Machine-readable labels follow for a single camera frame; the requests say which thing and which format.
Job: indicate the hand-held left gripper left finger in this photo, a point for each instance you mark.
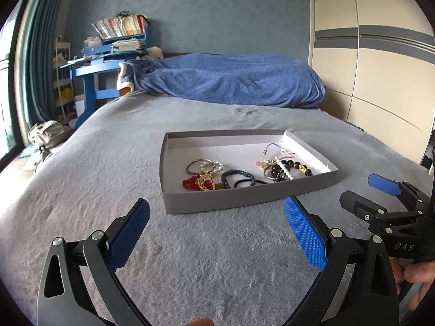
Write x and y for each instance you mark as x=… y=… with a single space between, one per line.
x=129 y=236

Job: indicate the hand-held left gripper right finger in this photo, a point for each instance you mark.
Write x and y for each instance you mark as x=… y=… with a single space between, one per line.
x=306 y=234

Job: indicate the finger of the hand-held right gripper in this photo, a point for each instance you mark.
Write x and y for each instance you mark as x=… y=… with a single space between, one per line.
x=384 y=183
x=360 y=207

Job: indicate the thin silver bangle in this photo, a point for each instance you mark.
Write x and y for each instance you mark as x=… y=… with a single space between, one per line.
x=187 y=167

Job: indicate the red bead gold ornament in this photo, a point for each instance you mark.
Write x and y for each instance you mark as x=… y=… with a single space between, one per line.
x=204 y=181

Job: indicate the grey cardboard box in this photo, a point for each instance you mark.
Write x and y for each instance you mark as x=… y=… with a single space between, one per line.
x=238 y=156

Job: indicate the round pearl hair clip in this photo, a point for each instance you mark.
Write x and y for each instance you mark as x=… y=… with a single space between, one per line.
x=212 y=167

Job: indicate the person's right hand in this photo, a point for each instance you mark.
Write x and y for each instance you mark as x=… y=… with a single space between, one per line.
x=419 y=273

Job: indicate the grey fleece blanket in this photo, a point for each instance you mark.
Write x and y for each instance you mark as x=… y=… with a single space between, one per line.
x=102 y=163

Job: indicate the cream wardrobe with grey stripe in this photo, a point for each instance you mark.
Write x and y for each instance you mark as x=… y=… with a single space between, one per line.
x=373 y=57

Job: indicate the grey backpack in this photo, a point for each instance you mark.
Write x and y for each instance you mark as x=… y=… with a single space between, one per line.
x=47 y=134

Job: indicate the blue wooden desk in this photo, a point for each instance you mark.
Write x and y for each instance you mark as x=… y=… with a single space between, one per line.
x=90 y=74

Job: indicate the white shelf rack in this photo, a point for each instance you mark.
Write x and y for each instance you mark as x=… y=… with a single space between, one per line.
x=63 y=81

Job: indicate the blue blanket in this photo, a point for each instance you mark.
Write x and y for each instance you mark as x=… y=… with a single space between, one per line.
x=231 y=78

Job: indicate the white plush toy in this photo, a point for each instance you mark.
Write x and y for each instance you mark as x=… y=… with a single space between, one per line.
x=153 y=52

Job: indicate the stack of papers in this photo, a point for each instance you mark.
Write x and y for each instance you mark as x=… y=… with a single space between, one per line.
x=127 y=46

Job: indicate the small paper pile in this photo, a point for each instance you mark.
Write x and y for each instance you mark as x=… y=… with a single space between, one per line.
x=92 y=41

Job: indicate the teal curtain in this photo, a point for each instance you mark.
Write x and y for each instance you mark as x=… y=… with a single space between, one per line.
x=40 y=47

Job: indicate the row of books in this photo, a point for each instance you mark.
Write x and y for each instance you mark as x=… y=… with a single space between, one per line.
x=120 y=25

